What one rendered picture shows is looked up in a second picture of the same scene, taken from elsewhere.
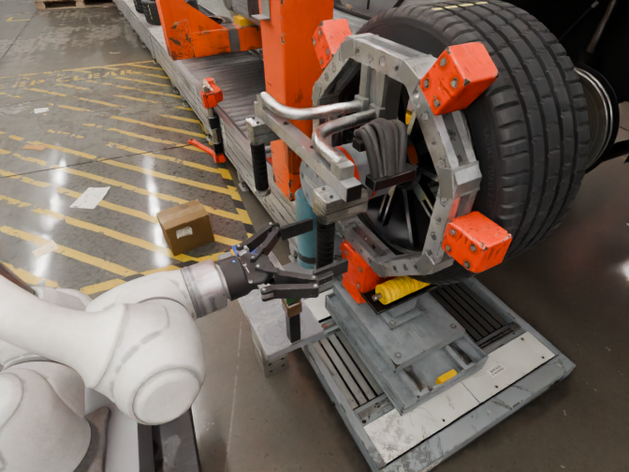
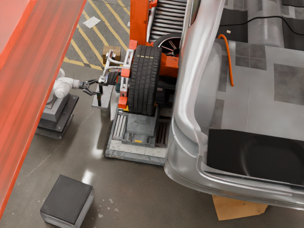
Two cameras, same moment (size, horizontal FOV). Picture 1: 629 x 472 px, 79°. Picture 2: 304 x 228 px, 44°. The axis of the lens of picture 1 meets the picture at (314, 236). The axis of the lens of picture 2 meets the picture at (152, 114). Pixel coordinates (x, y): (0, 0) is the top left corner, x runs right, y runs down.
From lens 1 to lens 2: 3.09 m
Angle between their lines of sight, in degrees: 25
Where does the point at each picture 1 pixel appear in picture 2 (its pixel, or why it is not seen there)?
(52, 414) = not seen: hidden behind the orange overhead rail
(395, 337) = (133, 124)
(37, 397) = not seen: hidden behind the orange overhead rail
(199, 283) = (74, 83)
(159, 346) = (61, 89)
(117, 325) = (59, 84)
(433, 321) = (147, 127)
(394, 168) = (111, 82)
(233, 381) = (92, 111)
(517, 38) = (145, 70)
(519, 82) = (137, 78)
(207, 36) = not seen: outside the picture
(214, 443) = (78, 122)
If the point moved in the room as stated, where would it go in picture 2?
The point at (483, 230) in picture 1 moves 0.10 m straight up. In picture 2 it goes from (122, 101) to (122, 94)
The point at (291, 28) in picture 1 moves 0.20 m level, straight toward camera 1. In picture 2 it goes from (132, 32) to (120, 43)
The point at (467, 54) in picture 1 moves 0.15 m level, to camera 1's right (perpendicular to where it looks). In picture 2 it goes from (124, 71) to (138, 79)
